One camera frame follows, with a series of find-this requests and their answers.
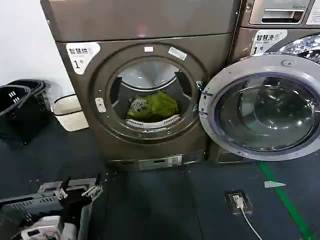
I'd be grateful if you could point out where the green garment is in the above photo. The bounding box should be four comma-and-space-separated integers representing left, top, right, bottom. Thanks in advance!
125, 90, 181, 121

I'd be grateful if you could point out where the white dryer label sticker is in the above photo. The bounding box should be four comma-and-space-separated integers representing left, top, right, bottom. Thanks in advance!
65, 41, 101, 75

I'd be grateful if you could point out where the black plastic laundry basket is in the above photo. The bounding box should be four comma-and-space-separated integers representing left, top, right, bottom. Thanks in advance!
0, 84, 48, 145
6, 78, 55, 118

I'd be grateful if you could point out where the white plug and cable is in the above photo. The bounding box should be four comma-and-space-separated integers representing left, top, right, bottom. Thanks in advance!
232, 194, 266, 240

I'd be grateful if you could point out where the white floor tape piece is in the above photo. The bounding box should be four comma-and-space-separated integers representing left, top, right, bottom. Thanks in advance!
263, 180, 288, 189

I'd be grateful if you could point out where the white perforated lint filter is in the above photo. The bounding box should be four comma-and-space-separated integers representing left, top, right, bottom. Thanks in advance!
124, 113, 181, 130

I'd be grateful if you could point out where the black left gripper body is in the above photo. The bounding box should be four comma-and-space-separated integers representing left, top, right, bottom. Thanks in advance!
59, 192, 89, 221

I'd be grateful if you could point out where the green floor tape line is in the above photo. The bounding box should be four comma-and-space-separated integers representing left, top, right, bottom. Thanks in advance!
258, 161, 316, 240

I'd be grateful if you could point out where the grey plastic laundry basket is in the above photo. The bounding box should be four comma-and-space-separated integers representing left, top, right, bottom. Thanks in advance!
0, 176, 104, 240

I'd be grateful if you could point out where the round glass dryer door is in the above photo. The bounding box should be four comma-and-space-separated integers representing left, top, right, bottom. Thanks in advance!
198, 53, 320, 162

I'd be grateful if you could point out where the metal floor socket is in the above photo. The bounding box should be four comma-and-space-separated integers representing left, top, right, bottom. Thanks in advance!
224, 190, 252, 216

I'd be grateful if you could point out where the white plastic laundry basket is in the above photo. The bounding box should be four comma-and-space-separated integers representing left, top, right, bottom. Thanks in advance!
50, 93, 90, 132

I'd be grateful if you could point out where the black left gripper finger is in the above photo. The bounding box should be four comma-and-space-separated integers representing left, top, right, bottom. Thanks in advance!
84, 173, 104, 199
52, 176, 73, 201

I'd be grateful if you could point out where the grey-brown front-loading washer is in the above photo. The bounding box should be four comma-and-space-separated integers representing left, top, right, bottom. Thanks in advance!
208, 0, 320, 165

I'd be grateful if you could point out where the grey-brown front-loading dryer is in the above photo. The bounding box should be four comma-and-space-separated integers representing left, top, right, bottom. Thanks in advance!
39, 0, 243, 172

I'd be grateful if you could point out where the white washer label sticker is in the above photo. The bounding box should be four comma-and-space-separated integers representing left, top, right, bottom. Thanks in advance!
251, 29, 289, 56

